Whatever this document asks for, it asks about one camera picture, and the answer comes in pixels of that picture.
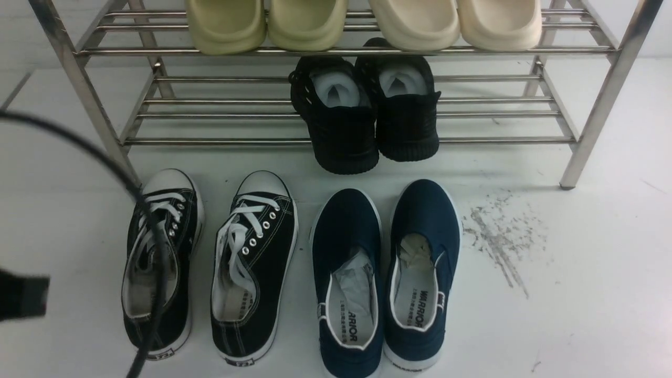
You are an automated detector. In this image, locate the black canvas sneaker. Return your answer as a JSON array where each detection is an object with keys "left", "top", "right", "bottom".
[
  {"left": 209, "top": 171, "right": 299, "bottom": 368},
  {"left": 121, "top": 169, "right": 205, "bottom": 361}
]

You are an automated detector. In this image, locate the olive green left slipper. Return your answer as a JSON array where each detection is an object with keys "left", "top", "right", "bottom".
[{"left": 184, "top": 1, "right": 267, "bottom": 56}]

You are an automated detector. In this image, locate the stainless steel shoe rack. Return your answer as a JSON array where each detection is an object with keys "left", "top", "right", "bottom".
[{"left": 29, "top": 1, "right": 662, "bottom": 191}]

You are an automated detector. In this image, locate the navy slip-on right shoe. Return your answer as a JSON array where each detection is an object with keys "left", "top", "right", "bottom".
[{"left": 383, "top": 179, "right": 463, "bottom": 373}]

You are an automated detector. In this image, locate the cream right slipper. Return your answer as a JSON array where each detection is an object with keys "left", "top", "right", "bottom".
[{"left": 457, "top": 1, "right": 542, "bottom": 51}]

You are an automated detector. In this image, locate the navy slip-on shoe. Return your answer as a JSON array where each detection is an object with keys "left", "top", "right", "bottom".
[
  {"left": 309, "top": 188, "right": 384, "bottom": 377},
  {"left": 383, "top": 179, "right": 463, "bottom": 373}
]

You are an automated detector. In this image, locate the black knit left shoe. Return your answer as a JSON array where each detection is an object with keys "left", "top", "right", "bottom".
[{"left": 288, "top": 56, "right": 379, "bottom": 175}]

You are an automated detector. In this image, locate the olive green right slipper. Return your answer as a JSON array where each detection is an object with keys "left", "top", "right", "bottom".
[{"left": 267, "top": 1, "right": 349, "bottom": 52}]

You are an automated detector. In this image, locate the black knit right shoe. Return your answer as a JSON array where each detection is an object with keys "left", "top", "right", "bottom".
[{"left": 354, "top": 55, "right": 441, "bottom": 162}]

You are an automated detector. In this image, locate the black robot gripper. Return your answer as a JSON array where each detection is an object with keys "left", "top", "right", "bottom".
[{"left": 1, "top": 269, "right": 50, "bottom": 321}]

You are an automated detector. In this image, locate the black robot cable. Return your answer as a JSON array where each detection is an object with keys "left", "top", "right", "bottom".
[{"left": 0, "top": 110, "right": 174, "bottom": 378}]

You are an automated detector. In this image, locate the cream left slipper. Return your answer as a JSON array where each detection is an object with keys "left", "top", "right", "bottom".
[{"left": 368, "top": 1, "right": 460, "bottom": 51}]

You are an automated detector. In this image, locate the navy slip-on left shoe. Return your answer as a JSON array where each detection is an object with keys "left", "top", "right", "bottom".
[{"left": 309, "top": 188, "right": 384, "bottom": 377}]

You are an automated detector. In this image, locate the olive green slipper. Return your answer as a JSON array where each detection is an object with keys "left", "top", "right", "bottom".
[
  {"left": 267, "top": 1, "right": 349, "bottom": 52},
  {"left": 184, "top": 1, "right": 267, "bottom": 56}
]

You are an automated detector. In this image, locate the black knit shoe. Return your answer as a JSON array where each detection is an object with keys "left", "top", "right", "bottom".
[
  {"left": 288, "top": 56, "right": 379, "bottom": 175},
  {"left": 354, "top": 55, "right": 441, "bottom": 162}
]

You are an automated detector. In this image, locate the cream slipper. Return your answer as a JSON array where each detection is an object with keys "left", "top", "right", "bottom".
[
  {"left": 368, "top": 1, "right": 460, "bottom": 51},
  {"left": 457, "top": 1, "right": 542, "bottom": 51}
]

